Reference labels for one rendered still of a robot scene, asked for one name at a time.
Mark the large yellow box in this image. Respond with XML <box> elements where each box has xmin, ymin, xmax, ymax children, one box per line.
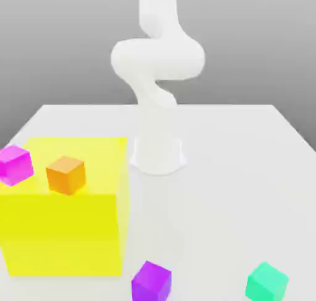
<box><xmin>0</xmin><ymin>137</ymin><xmax>128</xmax><ymax>278</ymax></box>

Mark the small orange cube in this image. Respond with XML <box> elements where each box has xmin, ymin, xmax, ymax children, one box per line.
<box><xmin>46</xmin><ymin>155</ymin><xmax>87</xmax><ymax>196</ymax></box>

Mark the small magenta cube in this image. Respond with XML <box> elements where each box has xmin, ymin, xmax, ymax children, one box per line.
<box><xmin>0</xmin><ymin>144</ymin><xmax>35</xmax><ymax>187</ymax></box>

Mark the small turquoise cube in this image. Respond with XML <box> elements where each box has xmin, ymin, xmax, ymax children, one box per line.
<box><xmin>244</xmin><ymin>261</ymin><xmax>290</xmax><ymax>301</ymax></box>

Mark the small purple cube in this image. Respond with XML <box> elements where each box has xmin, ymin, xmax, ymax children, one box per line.
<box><xmin>131</xmin><ymin>260</ymin><xmax>173</xmax><ymax>301</ymax></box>

